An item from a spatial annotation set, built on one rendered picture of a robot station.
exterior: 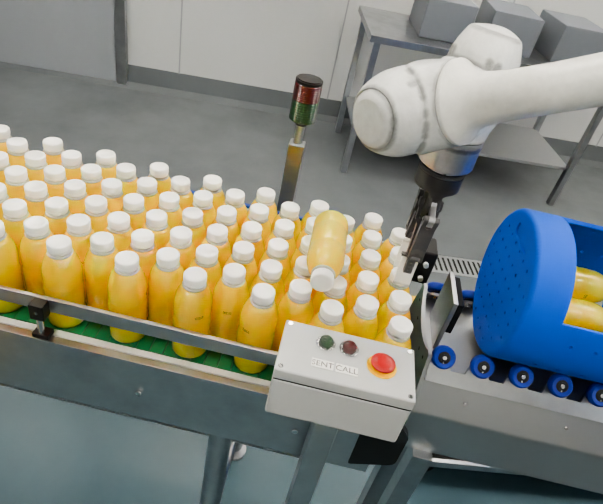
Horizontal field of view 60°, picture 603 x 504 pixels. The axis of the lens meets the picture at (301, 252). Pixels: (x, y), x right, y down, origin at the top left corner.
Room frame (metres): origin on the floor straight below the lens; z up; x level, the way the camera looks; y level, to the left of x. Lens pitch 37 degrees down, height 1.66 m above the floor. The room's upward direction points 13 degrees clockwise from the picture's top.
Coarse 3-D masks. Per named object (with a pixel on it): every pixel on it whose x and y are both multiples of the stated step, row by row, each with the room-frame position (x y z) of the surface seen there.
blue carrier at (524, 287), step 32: (512, 224) 0.88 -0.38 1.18; (544, 224) 0.80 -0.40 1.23; (576, 224) 0.88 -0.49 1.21; (512, 256) 0.82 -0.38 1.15; (544, 256) 0.74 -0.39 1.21; (576, 256) 0.75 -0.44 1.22; (480, 288) 0.88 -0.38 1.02; (512, 288) 0.75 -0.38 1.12; (544, 288) 0.70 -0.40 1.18; (480, 320) 0.81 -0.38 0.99; (512, 320) 0.70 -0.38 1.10; (544, 320) 0.68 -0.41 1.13; (512, 352) 0.68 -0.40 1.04; (544, 352) 0.67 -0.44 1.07; (576, 352) 0.67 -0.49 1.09
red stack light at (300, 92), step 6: (294, 84) 1.17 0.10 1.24; (300, 84) 1.15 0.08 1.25; (294, 90) 1.16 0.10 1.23; (300, 90) 1.15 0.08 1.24; (306, 90) 1.15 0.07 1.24; (312, 90) 1.15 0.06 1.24; (318, 90) 1.16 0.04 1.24; (294, 96) 1.16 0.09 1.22; (300, 96) 1.15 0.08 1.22; (306, 96) 1.15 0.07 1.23; (312, 96) 1.15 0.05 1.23; (318, 96) 1.16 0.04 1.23; (300, 102) 1.15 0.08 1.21; (306, 102) 1.15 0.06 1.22; (312, 102) 1.15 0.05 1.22; (318, 102) 1.17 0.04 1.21
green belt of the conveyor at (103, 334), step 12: (12, 312) 0.64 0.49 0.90; (24, 312) 0.64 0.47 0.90; (36, 324) 0.62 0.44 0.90; (48, 324) 0.63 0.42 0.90; (84, 324) 0.65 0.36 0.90; (96, 324) 0.65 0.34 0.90; (96, 336) 0.63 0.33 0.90; (108, 336) 0.63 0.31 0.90; (144, 336) 0.65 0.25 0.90; (144, 348) 0.62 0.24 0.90; (156, 348) 0.63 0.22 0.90; (168, 348) 0.64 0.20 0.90; (192, 360) 0.62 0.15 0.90; (204, 360) 0.63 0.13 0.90; (216, 360) 0.63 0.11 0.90; (228, 360) 0.64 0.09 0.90; (240, 372) 0.62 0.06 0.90; (264, 372) 0.63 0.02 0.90
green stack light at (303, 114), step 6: (294, 102) 1.16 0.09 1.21; (294, 108) 1.15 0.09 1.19; (300, 108) 1.15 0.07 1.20; (306, 108) 1.15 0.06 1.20; (312, 108) 1.15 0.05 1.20; (294, 114) 1.15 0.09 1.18; (300, 114) 1.15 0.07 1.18; (306, 114) 1.15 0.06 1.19; (312, 114) 1.16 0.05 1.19; (294, 120) 1.15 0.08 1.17; (300, 120) 1.15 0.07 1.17; (306, 120) 1.15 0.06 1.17; (312, 120) 1.16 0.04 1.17
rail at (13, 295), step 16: (0, 288) 0.62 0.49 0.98; (64, 304) 0.61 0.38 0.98; (80, 304) 0.62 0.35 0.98; (96, 320) 0.61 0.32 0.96; (112, 320) 0.61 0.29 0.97; (128, 320) 0.61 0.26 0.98; (144, 320) 0.62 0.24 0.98; (160, 336) 0.61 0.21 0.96; (176, 336) 0.61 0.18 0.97; (192, 336) 0.61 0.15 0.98; (208, 336) 0.62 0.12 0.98; (224, 352) 0.61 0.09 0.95; (240, 352) 0.61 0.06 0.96; (256, 352) 0.61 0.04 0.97; (272, 352) 0.61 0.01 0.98
